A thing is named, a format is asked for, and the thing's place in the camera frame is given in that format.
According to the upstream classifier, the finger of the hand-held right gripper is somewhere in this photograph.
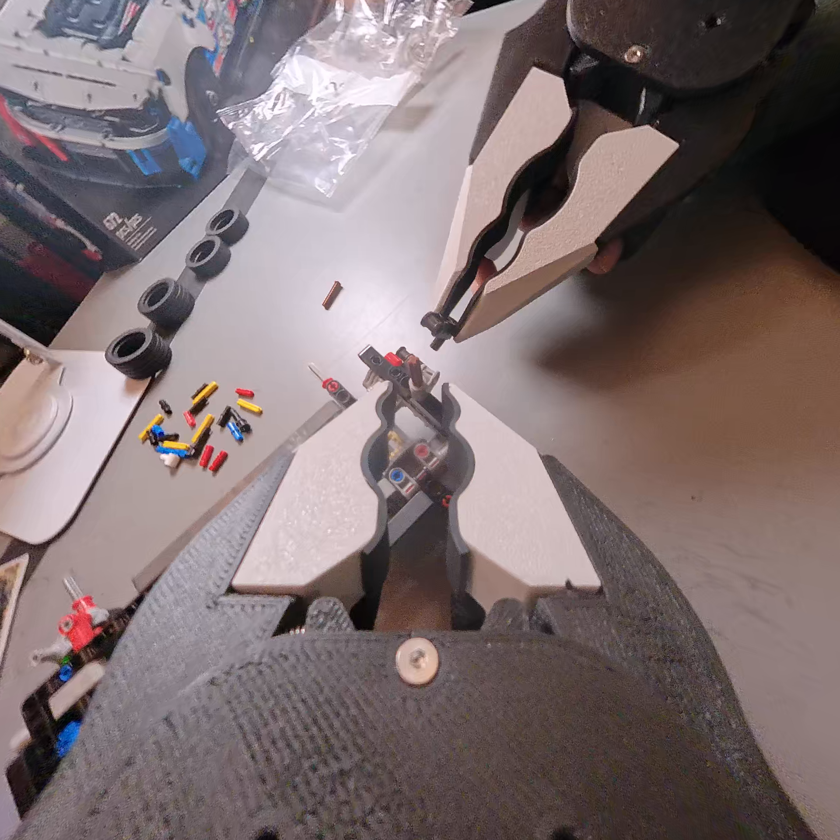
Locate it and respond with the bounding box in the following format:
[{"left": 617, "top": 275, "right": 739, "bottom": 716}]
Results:
[
  {"left": 430, "top": 64, "right": 578, "bottom": 329},
  {"left": 449, "top": 123, "right": 681, "bottom": 344}
]

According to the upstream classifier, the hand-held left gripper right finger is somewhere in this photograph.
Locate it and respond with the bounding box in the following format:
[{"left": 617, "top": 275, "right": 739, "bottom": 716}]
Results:
[{"left": 441, "top": 382, "right": 603, "bottom": 611}]

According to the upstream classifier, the pile of small lego pins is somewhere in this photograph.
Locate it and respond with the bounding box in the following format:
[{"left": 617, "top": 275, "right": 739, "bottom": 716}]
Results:
[{"left": 136, "top": 379, "right": 265, "bottom": 471}]

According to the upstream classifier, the lego set box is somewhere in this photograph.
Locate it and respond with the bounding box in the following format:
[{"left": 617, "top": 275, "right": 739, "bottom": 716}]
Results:
[{"left": 0, "top": 0, "right": 240, "bottom": 329}]

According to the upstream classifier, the lego car chassis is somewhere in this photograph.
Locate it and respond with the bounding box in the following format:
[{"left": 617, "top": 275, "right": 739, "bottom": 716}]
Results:
[{"left": 7, "top": 344, "right": 463, "bottom": 815}]

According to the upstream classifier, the black rubber lego tire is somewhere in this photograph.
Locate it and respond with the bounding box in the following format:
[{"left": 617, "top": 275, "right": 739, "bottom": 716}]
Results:
[
  {"left": 138, "top": 277, "right": 196, "bottom": 329},
  {"left": 185, "top": 236, "right": 232, "bottom": 280},
  {"left": 105, "top": 326, "right": 173, "bottom": 380},
  {"left": 205, "top": 209, "right": 250, "bottom": 245}
]

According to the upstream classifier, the white flat stand base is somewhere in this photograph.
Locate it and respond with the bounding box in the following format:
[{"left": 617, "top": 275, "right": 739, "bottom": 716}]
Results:
[{"left": 0, "top": 322, "right": 153, "bottom": 547}]

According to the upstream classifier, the printed paper sheet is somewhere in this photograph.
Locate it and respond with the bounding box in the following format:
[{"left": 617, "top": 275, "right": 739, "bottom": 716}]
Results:
[{"left": 0, "top": 553, "right": 30, "bottom": 677}]

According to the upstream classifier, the clear plastic bag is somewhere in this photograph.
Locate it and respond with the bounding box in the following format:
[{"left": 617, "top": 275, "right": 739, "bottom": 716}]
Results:
[{"left": 217, "top": 0, "right": 473, "bottom": 198}]

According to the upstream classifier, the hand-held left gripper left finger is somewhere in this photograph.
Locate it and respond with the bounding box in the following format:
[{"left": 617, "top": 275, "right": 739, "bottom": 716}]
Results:
[{"left": 231, "top": 382, "right": 395, "bottom": 608}]

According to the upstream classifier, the person's right hand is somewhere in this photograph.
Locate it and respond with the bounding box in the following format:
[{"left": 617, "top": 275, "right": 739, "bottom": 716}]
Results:
[{"left": 586, "top": 238, "right": 624, "bottom": 277}]

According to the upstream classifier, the black lego pin connector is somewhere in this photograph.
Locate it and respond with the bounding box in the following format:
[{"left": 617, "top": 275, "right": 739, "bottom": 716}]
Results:
[{"left": 422, "top": 311, "right": 460, "bottom": 350}]

